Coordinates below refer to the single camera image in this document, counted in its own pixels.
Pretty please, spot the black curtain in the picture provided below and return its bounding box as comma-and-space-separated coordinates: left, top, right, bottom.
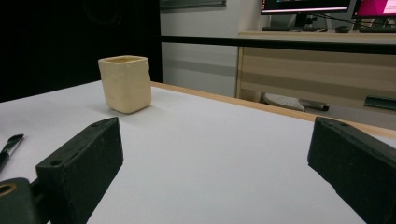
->
0, 0, 163, 103

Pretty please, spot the cream square cup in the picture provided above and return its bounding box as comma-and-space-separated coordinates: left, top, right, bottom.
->
97, 55, 153, 115

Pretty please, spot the black rail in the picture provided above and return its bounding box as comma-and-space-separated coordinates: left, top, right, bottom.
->
161, 35, 396, 56

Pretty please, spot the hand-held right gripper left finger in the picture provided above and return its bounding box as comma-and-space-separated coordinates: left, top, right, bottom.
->
35, 116, 124, 224

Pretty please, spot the dark green box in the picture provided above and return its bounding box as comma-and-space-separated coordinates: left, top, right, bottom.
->
363, 95, 396, 111

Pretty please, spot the wide computer monitor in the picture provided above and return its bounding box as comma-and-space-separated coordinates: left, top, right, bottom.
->
261, 0, 352, 16

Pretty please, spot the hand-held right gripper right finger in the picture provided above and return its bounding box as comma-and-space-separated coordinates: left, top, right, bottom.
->
307, 117, 396, 224

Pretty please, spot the black keyboard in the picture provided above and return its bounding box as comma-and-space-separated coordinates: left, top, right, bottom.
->
261, 25, 329, 33
359, 26, 396, 34

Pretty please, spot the computer monitor with pink screen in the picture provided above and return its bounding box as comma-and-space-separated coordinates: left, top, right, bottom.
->
351, 0, 396, 19

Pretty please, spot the wooden desk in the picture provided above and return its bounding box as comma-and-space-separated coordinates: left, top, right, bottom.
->
235, 30, 396, 110

